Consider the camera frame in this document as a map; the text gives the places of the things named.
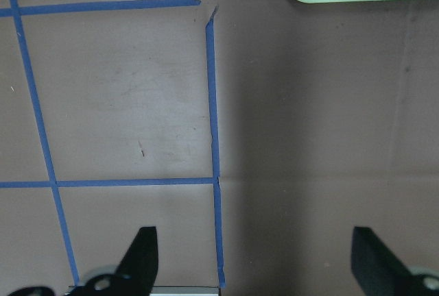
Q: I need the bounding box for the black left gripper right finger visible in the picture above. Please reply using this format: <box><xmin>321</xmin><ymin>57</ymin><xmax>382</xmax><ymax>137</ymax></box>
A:
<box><xmin>351</xmin><ymin>226</ymin><xmax>438</xmax><ymax>296</ymax></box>

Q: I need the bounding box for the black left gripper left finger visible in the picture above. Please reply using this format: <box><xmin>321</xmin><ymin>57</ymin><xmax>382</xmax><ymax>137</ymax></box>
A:
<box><xmin>73</xmin><ymin>227</ymin><xmax>158</xmax><ymax>296</ymax></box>

